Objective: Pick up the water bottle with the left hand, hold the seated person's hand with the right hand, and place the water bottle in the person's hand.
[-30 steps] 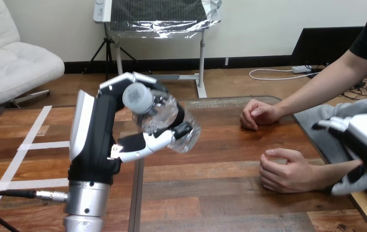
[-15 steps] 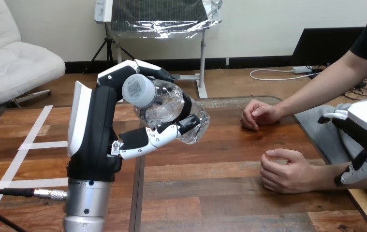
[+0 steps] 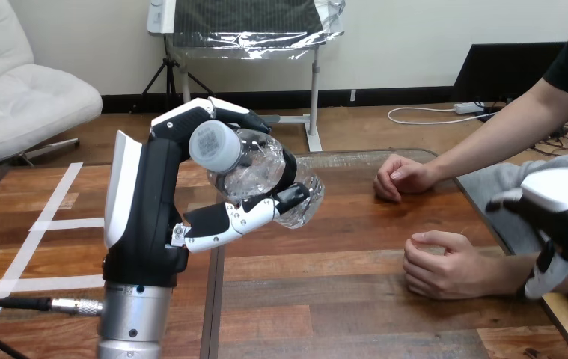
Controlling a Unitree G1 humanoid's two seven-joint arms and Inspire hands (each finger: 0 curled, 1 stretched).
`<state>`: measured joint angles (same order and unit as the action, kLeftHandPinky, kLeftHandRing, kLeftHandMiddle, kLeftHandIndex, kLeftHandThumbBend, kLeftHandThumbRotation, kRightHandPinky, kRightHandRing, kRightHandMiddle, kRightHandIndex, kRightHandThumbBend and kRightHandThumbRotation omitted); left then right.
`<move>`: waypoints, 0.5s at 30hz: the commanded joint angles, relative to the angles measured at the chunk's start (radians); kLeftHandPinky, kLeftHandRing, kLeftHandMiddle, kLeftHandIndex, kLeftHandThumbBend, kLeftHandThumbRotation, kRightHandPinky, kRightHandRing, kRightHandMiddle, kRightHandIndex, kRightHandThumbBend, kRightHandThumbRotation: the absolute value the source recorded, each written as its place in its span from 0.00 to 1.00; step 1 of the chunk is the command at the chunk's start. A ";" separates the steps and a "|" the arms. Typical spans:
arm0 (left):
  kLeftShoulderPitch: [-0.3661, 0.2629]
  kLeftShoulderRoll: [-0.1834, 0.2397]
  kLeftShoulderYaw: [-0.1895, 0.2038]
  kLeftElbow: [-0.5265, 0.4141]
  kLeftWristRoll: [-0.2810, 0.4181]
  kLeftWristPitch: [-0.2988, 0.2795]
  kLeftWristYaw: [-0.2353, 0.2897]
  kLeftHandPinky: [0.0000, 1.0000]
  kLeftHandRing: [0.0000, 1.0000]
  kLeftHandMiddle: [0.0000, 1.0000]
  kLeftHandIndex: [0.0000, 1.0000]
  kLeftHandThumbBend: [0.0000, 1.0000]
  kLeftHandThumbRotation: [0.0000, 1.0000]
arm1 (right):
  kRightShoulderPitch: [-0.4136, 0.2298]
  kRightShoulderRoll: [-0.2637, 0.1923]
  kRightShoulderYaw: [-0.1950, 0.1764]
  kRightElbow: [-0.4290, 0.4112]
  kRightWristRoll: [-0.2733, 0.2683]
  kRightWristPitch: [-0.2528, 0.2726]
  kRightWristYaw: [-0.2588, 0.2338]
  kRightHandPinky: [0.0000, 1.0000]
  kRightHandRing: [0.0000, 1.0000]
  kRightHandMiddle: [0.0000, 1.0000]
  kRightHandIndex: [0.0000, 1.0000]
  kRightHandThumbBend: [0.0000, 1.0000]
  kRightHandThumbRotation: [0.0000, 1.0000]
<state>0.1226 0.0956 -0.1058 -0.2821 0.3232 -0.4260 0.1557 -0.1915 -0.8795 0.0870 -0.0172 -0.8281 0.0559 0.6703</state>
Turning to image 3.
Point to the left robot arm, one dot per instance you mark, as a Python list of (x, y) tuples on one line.
[(132, 319)]

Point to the black tripod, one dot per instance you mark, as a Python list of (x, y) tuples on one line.
[(170, 79)]

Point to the white desk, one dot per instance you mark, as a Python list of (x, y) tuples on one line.
[(308, 119)]

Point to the person's hand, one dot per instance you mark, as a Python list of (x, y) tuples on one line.
[(401, 177), (444, 267)]

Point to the foil sheet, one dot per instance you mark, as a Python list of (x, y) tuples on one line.
[(251, 25)]

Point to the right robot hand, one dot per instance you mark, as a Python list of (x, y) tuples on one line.
[(559, 218)]

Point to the dark screen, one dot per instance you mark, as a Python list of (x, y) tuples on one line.
[(507, 72)]

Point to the white power strip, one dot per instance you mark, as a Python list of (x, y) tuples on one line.
[(468, 107)]

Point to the clear water bottle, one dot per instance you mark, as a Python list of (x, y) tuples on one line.
[(249, 171)]

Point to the white cushioned chair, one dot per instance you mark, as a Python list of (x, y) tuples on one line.
[(16, 94)]

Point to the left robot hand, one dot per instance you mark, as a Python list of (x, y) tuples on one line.
[(140, 208)]

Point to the person's forearm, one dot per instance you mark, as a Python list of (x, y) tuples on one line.
[(546, 275), (504, 134)]

